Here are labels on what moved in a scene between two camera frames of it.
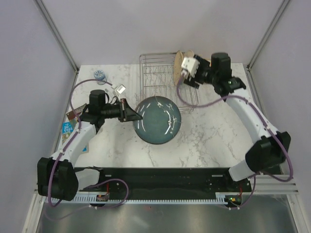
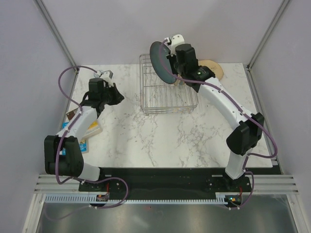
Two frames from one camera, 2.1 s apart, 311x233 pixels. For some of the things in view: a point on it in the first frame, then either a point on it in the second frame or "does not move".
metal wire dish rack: x=156 y=78 does not move
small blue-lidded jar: x=99 y=74 does not move
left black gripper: x=126 y=113 -> x=118 y=97
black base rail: x=168 y=181 does not move
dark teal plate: x=161 y=120 -> x=156 y=59
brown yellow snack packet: x=70 y=114 does not move
